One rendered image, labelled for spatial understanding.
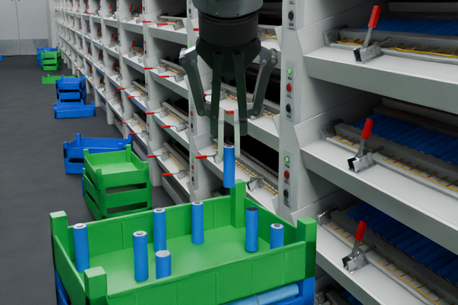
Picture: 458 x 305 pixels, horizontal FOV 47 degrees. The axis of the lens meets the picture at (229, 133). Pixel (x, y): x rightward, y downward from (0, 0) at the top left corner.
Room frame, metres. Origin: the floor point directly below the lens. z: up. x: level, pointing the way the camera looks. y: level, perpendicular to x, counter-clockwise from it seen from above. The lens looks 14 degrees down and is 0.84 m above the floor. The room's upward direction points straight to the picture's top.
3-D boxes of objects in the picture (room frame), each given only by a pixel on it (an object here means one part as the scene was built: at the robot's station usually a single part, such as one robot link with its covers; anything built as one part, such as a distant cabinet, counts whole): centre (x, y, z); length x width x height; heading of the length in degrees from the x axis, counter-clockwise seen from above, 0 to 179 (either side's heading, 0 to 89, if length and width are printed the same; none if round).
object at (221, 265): (0.66, 0.06, 0.52); 0.30 x 0.20 x 0.08; 119
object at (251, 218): (0.71, -0.03, 0.52); 0.02 x 0.02 x 0.06
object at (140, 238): (0.63, 0.11, 0.52); 0.02 x 0.02 x 0.06
